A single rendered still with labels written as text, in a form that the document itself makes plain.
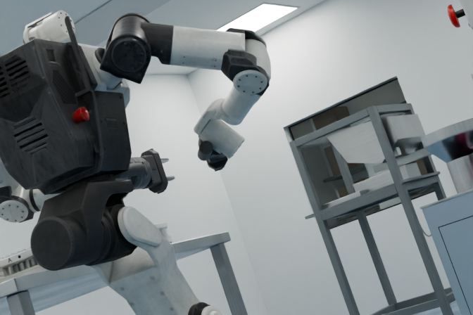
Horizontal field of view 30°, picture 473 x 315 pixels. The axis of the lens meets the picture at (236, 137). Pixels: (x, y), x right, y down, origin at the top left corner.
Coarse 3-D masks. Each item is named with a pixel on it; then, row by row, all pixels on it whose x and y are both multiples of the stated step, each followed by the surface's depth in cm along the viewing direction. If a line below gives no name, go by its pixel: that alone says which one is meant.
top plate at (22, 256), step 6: (24, 252) 227; (30, 252) 227; (6, 258) 229; (12, 258) 228; (18, 258) 228; (24, 258) 227; (30, 258) 231; (0, 264) 229; (6, 264) 229; (12, 264) 231; (0, 270) 235
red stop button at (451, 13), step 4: (448, 8) 143; (452, 8) 142; (448, 12) 143; (452, 12) 142; (456, 12) 143; (460, 12) 143; (464, 12) 143; (452, 16) 142; (456, 16) 143; (460, 16) 143; (452, 20) 143; (456, 20) 142; (456, 24) 143
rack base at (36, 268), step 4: (32, 268) 227; (36, 268) 226; (40, 268) 226; (20, 272) 228; (24, 272) 227; (28, 272) 227; (32, 272) 226; (36, 272) 226; (8, 276) 229; (12, 276) 228; (16, 276) 228; (0, 280) 229; (4, 280) 229
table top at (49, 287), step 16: (192, 240) 285; (208, 240) 294; (224, 240) 302; (176, 256) 288; (48, 272) 220; (64, 272) 226; (80, 272) 231; (96, 272) 237; (0, 288) 212; (16, 288) 209; (32, 288) 215; (48, 288) 234; (64, 288) 257; (80, 288) 286; (96, 288) 321; (0, 304) 233; (32, 304) 284; (48, 304) 318
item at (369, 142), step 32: (352, 128) 599; (384, 128) 586; (416, 128) 610; (352, 160) 601; (384, 160) 589; (352, 192) 657; (384, 192) 580; (320, 224) 609; (416, 224) 568; (384, 288) 647; (448, 288) 619
